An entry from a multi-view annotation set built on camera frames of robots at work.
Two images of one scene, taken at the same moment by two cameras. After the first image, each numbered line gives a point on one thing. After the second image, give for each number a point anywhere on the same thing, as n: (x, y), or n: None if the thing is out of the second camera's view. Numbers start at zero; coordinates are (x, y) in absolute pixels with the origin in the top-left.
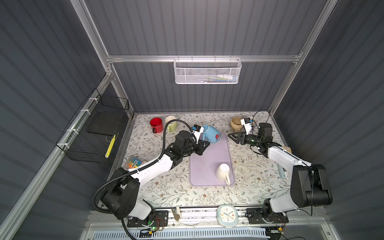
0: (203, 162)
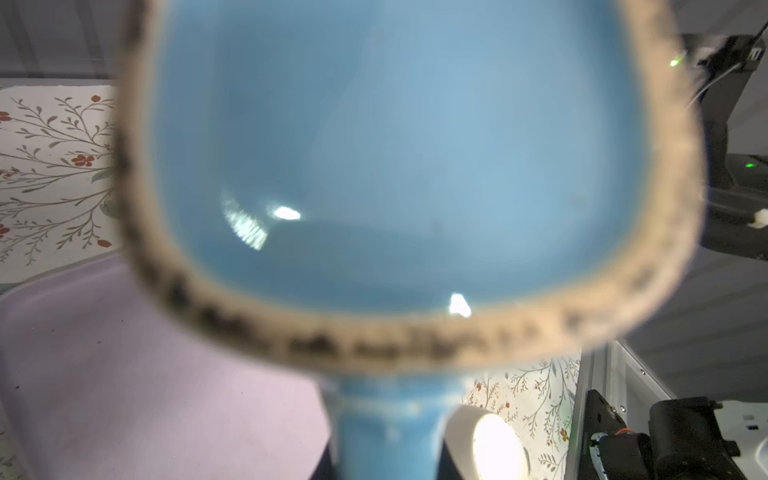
0: (99, 382)
